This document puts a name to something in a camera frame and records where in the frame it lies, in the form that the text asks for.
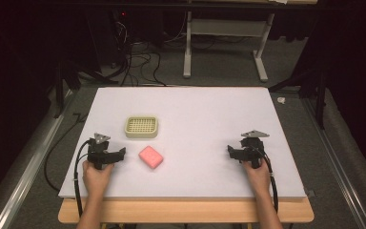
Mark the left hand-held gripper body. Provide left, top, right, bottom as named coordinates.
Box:
left=87, top=133, right=116, bottom=170

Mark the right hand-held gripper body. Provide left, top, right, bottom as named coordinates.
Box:
left=239, top=129, right=271, bottom=169

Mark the pink soap bar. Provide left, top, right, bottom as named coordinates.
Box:
left=138, top=145, right=165, bottom=170

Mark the cream soap dish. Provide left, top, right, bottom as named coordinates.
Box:
left=124, top=115, right=159, bottom=139

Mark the person's left hand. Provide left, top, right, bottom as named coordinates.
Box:
left=82, top=159, right=115, bottom=198

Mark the person's right hand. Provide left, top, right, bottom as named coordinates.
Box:
left=241, top=157, right=273, bottom=198

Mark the white foam board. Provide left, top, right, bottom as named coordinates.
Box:
left=58, top=86, right=308, bottom=200

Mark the wooden table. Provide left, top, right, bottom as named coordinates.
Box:
left=57, top=196, right=315, bottom=224

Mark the black metal stand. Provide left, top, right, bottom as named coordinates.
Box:
left=268, top=68, right=329, bottom=130
left=45, top=58, right=120, bottom=119

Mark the black computer case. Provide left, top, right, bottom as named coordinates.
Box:
left=85, top=7, right=129, bottom=69

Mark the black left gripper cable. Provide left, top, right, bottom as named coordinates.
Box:
left=73, top=139, right=93, bottom=219

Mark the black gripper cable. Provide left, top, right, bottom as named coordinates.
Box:
left=257, top=148, right=279, bottom=214
left=73, top=139, right=93, bottom=219

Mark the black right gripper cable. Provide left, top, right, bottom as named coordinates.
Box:
left=257, top=148, right=279, bottom=214

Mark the black floor cable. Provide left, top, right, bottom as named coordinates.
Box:
left=43, top=112, right=90, bottom=193

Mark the aluminium floor rail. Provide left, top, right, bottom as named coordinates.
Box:
left=0, top=89, right=76, bottom=229
left=300, top=97, right=366, bottom=229

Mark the bundle of black floor cables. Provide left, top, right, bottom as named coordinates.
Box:
left=107, top=18, right=169, bottom=88

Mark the white metal desk frame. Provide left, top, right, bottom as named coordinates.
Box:
left=182, top=0, right=276, bottom=83

